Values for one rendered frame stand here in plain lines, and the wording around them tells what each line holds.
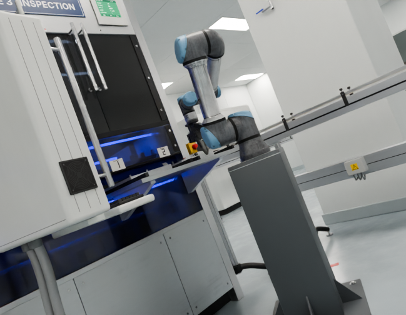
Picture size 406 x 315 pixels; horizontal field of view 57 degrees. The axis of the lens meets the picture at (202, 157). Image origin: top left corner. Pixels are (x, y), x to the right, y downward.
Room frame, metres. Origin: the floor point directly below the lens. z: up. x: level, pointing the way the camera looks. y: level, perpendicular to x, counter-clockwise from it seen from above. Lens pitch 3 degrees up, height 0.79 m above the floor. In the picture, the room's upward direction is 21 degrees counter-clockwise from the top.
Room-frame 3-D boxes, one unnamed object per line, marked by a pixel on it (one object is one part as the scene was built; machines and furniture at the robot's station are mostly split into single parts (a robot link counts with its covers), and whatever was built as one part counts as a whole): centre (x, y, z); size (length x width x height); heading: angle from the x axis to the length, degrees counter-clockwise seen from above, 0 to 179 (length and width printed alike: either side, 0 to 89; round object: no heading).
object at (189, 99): (2.03, -0.06, 1.21); 0.11 x 0.11 x 0.08; 15
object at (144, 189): (1.82, 0.38, 0.79); 0.34 x 0.03 x 0.13; 46
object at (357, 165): (2.42, -0.90, 0.50); 0.12 x 0.05 x 0.09; 46
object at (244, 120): (1.80, -0.23, 0.96); 0.13 x 0.12 x 0.14; 105
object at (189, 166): (2.01, 0.21, 0.87); 0.70 x 0.48 x 0.02; 136
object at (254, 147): (1.80, -0.24, 0.84); 0.15 x 0.15 x 0.10
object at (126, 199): (1.55, 0.48, 0.82); 0.40 x 0.14 x 0.02; 57
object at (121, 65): (2.19, 0.27, 1.50); 0.43 x 0.01 x 0.59; 136
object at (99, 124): (1.87, 0.59, 1.50); 0.47 x 0.01 x 0.59; 136
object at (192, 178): (2.18, 0.03, 0.79); 0.34 x 0.03 x 0.13; 46
